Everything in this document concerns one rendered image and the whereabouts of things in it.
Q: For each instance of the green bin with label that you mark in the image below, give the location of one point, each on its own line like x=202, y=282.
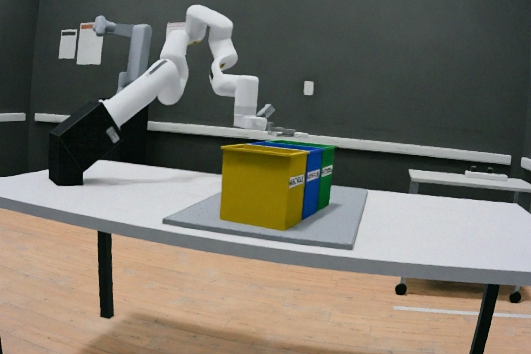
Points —
x=326, y=170

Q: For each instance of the yellow recycling bin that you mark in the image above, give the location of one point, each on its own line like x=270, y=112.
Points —
x=262, y=186

